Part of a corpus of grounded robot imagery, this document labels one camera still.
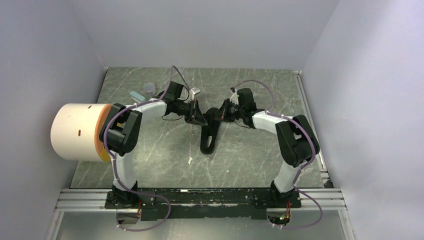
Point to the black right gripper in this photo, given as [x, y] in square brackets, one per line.
[222, 113]

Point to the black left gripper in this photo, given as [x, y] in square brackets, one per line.
[195, 113]

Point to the black canvas sneaker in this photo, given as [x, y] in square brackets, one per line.
[209, 133]

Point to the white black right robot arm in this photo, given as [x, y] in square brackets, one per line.
[297, 142]

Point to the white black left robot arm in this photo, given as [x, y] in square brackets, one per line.
[120, 133]

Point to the light blue stapler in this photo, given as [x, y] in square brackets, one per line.
[138, 98]

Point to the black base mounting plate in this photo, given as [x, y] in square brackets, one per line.
[197, 203]

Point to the beige cylinder with coloured face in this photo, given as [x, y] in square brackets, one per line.
[75, 132]

